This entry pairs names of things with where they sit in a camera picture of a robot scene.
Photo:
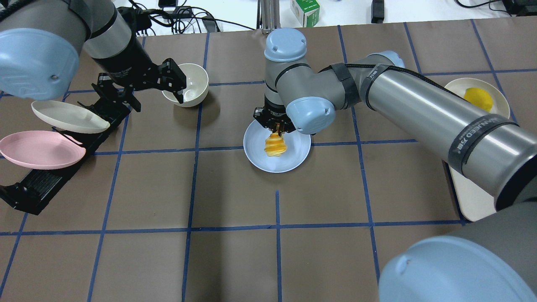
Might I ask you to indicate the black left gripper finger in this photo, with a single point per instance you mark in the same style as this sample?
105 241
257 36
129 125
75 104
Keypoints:
135 102
178 96

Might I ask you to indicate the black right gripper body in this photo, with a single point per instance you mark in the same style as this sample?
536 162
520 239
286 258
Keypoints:
275 114

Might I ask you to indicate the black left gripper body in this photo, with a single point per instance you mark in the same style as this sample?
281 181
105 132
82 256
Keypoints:
126 63

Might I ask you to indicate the croissant bread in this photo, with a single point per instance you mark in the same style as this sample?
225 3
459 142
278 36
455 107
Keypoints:
275 145

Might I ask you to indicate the light blue plate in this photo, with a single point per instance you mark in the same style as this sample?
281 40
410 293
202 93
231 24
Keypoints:
254 143

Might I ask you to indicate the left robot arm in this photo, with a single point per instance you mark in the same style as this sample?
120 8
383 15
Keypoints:
41 41

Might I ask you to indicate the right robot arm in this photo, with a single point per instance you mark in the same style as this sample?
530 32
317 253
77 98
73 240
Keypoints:
489 260

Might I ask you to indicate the cream plate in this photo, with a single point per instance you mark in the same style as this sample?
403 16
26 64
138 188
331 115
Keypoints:
69 117

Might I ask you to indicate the pink plate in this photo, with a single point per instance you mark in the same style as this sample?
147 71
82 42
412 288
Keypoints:
39 149

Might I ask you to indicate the white round plate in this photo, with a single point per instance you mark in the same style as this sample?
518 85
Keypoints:
500 106

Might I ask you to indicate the cream bowl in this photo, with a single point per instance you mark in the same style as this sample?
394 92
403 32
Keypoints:
197 80

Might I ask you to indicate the green white box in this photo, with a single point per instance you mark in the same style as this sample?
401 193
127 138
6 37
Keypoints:
307 12

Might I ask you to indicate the black dish rack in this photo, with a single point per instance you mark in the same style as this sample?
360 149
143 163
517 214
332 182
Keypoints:
34 192

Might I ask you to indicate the yellow lemon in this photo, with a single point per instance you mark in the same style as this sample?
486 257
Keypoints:
479 98

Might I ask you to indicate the white rectangular tray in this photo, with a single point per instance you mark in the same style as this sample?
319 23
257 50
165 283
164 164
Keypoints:
475 204

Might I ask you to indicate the aluminium frame post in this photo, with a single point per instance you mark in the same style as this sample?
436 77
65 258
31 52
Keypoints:
268 16

